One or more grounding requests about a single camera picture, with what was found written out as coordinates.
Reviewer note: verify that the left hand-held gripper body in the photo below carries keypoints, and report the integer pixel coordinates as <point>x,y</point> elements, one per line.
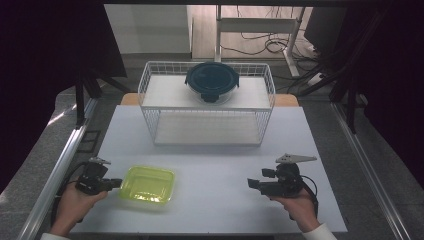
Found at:
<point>93,181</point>

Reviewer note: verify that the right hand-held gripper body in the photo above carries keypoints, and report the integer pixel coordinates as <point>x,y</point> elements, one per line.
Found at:
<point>286,181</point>

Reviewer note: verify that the green plastic container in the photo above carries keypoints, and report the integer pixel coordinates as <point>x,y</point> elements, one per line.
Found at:
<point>146,185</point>

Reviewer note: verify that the round blue-lidded glass container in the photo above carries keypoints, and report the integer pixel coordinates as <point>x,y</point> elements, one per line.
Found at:
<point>211,80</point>

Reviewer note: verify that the person's right hand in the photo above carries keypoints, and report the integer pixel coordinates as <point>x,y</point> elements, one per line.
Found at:
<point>301,210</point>

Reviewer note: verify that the person's left hand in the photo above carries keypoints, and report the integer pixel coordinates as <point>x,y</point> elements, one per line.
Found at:
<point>71,210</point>

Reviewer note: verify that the black tripod stand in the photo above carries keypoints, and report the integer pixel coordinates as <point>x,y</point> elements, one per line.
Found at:
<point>80,100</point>

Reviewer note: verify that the wooden table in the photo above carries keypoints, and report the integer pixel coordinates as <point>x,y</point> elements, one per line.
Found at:
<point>129,99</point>

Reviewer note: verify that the black metal stand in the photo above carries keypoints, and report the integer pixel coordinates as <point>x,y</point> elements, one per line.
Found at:
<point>351,106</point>

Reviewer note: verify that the white power strip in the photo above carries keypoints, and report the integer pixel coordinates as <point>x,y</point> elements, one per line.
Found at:
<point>315,79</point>

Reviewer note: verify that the black curtain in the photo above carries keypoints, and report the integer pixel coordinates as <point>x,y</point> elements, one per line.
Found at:
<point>400,83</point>
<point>40,66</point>

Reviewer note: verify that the white cabinet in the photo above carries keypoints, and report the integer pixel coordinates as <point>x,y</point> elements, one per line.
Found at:
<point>150,30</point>

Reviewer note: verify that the aluminium rail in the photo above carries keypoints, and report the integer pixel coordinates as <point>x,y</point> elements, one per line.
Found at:
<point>53,180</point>
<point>370,173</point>

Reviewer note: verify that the white metal desk frame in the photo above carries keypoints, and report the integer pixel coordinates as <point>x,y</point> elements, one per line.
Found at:
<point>256,25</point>

